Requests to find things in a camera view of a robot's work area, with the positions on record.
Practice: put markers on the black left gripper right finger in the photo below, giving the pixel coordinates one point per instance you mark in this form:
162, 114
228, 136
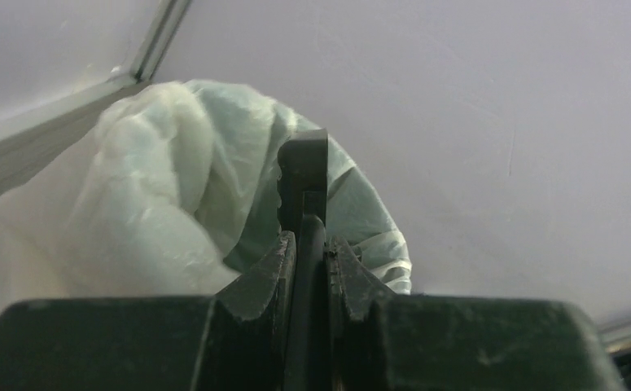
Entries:
388, 341

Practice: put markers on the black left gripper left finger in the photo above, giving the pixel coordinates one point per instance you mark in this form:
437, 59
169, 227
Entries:
233, 340

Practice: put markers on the black litter scoop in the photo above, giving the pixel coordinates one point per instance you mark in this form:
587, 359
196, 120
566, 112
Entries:
302, 188

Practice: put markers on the white plastic bin liner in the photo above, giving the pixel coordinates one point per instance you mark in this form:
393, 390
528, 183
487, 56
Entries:
172, 192

